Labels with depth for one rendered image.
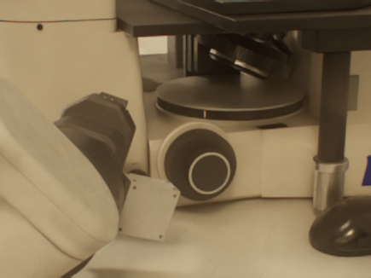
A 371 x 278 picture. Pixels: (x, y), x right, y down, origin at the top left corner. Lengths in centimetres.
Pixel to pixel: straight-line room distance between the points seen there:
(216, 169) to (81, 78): 14
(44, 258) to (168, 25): 30
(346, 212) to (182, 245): 14
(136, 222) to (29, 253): 21
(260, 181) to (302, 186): 4
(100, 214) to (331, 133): 33
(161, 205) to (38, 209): 22
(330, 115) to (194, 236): 16
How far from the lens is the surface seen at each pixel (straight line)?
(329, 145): 66
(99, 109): 55
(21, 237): 36
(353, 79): 73
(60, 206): 34
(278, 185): 72
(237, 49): 73
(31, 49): 63
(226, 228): 66
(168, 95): 76
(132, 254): 61
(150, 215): 56
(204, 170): 64
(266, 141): 70
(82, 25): 63
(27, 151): 33
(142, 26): 60
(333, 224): 62
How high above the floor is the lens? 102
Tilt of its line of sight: 17 degrees down
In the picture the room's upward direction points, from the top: straight up
